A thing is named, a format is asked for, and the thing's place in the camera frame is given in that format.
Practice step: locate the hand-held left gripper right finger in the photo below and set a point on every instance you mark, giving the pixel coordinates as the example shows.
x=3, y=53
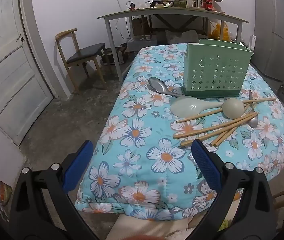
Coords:
x=205, y=165

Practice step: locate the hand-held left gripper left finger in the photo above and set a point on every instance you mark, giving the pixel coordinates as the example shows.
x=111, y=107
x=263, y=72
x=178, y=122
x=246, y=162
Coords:
x=79, y=165

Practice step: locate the pile of wooden chopsticks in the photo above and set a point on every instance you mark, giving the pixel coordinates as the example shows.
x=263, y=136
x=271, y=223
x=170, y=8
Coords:
x=207, y=130

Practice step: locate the pale green rice paddle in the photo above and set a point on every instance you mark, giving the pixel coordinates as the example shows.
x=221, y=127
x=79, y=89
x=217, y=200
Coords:
x=184, y=106

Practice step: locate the pale green round ladle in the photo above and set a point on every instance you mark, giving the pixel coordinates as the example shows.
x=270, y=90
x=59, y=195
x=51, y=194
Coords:
x=233, y=108

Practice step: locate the small metal spoon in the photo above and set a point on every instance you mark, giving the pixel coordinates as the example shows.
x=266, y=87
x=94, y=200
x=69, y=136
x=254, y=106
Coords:
x=253, y=122

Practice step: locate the green perforated utensil holder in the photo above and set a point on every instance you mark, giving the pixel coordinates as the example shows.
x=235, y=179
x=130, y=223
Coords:
x=217, y=77

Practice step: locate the large metal serving spoon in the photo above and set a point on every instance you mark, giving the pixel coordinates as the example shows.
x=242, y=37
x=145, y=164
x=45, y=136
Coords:
x=158, y=85

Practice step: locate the floral turquoise blanket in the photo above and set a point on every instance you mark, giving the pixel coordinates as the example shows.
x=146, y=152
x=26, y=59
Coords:
x=142, y=140

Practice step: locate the wooden chair black seat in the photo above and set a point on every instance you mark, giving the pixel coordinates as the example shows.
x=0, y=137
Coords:
x=86, y=53

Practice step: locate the white panelled door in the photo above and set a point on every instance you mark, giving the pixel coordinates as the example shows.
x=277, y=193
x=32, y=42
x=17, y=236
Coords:
x=6, y=80

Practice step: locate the yellow plastic bag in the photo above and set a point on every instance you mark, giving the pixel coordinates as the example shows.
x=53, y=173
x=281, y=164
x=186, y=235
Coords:
x=219, y=32

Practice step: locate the grey storage box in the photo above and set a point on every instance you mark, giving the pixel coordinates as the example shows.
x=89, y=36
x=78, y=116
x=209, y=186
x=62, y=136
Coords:
x=142, y=43

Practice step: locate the grey refrigerator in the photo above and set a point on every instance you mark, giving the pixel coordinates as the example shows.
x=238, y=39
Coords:
x=272, y=30

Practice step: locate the long grey desk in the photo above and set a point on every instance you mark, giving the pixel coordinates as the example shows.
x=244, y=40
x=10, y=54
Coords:
x=172, y=12

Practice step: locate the red bottles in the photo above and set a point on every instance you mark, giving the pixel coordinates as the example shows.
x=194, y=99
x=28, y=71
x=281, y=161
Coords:
x=207, y=0

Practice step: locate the glass jar green contents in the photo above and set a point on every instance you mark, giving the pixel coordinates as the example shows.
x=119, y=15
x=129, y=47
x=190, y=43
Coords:
x=180, y=2

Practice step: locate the black power adapter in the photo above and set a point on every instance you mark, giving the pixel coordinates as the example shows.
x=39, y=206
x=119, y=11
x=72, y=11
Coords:
x=132, y=5

